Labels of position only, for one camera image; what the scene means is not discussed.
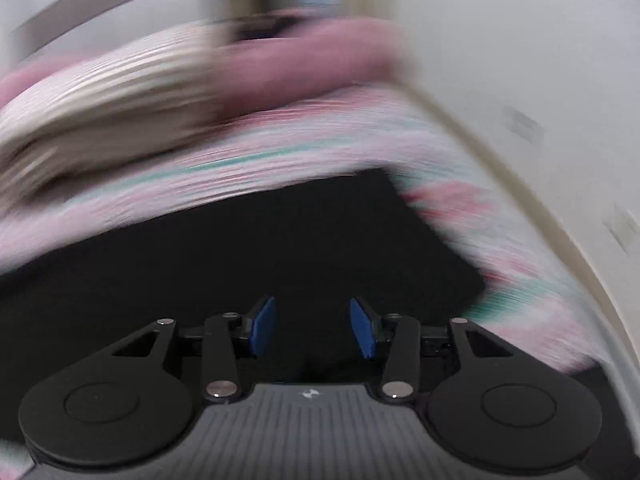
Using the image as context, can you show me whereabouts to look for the black pants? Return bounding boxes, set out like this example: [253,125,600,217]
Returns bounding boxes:
[1,168,486,442]

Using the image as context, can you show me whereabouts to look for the patterned red green bedsheet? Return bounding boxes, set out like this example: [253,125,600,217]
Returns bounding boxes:
[1,87,634,479]

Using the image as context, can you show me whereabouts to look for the pink comforter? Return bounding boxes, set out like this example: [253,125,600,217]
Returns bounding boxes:
[17,15,398,120]

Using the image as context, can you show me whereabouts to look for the beige striped pillow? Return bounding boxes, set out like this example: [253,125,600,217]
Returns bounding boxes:
[1,22,230,203]

